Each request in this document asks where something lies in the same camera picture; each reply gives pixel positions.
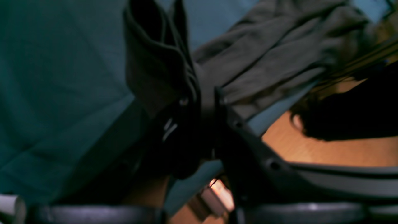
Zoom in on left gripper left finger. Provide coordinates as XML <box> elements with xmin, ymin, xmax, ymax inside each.
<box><xmin>56</xmin><ymin>98</ymin><xmax>201</xmax><ymax>205</ymax></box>

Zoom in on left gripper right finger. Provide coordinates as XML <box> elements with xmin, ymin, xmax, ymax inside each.
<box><xmin>215</xmin><ymin>87</ymin><xmax>397</xmax><ymax>206</ymax></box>

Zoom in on grey T-shirt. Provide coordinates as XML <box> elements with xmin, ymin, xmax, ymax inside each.
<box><xmin>124</xmin><ymin>0</ymin><xmax>373</xmax><ymax>181</ymax></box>

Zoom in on blue table cloth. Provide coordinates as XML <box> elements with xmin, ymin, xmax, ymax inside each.
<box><xmin>0</xmin><ymin>0</ymin><xmax>389</xmax><ymax>215</ymax></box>

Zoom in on rolled white paper sheets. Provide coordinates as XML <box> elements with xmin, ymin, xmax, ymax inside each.
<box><xmin>0</xmin><ymin>194</ymin><xmax>27</xmax><ymax>224</ymax></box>

